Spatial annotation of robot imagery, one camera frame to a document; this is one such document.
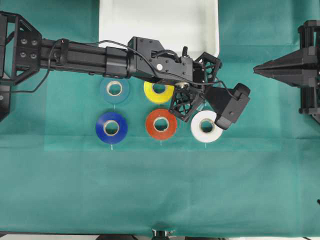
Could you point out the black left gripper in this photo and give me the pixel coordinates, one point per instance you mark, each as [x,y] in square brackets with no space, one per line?
[149,61]

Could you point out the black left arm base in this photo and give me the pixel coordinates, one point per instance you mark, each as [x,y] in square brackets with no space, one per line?
[5,101]

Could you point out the white plastic tray case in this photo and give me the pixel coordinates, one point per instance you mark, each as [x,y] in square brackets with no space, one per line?
[175,23]

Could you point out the white tape roll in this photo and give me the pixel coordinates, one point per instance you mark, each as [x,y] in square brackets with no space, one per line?
[203,127]

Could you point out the yellow tape roll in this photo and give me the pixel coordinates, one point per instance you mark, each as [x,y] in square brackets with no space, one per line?
[158,98]

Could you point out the red orange tape roll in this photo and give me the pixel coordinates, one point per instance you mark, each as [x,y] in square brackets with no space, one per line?
[160,124]

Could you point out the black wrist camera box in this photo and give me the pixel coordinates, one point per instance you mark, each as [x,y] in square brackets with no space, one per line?
[228,104]

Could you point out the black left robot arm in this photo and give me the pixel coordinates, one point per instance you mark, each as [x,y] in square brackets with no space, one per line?
[32,52]

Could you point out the black stand under table edge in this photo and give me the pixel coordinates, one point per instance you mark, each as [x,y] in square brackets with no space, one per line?
[162,234]

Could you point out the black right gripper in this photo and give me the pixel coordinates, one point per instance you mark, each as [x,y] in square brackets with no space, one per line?
[306,58]

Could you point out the teal green tape roll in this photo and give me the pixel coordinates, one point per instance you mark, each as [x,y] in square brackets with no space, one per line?
[114,91]

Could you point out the blue tape roll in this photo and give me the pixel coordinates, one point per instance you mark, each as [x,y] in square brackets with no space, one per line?
[111,128]

